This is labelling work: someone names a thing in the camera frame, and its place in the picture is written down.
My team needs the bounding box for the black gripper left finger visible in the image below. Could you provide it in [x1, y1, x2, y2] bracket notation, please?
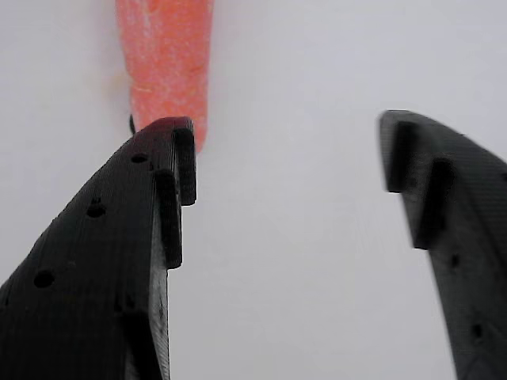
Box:
[0, 116, 198, 380]

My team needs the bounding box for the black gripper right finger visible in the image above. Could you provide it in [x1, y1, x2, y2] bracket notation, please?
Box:
[377, 109, 507, 380]

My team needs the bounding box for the small orange food piece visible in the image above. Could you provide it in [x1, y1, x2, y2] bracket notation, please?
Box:
[115, 0, 215, 156]

